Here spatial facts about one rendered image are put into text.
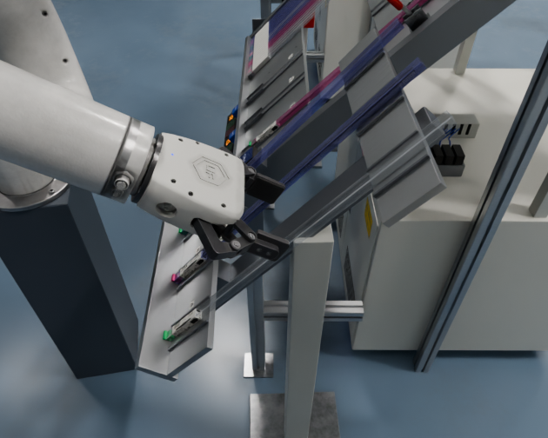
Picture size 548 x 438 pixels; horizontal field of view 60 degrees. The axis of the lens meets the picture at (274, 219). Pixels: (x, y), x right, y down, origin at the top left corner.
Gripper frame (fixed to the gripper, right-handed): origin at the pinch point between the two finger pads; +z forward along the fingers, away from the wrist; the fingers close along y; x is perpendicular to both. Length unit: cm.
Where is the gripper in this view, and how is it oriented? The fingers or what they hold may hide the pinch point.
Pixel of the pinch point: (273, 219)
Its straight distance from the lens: 54.3
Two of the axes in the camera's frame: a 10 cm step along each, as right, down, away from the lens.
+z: 8.6, 3.4, 3.8
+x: -5.1, 6.2, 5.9
